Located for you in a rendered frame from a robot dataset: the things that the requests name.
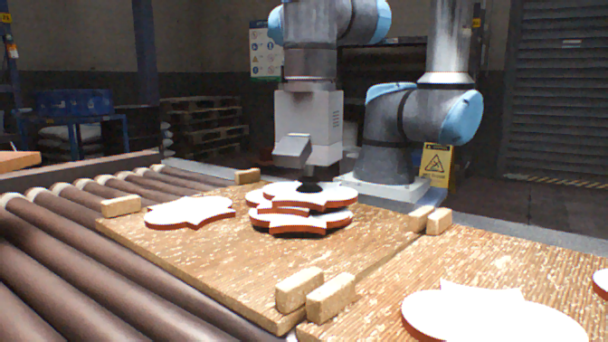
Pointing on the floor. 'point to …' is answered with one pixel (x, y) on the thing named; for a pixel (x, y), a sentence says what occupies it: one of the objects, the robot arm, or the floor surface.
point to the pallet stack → (203, 126)
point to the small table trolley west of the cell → (68, 128)
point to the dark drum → (112, 146)
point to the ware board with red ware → (265, 159)
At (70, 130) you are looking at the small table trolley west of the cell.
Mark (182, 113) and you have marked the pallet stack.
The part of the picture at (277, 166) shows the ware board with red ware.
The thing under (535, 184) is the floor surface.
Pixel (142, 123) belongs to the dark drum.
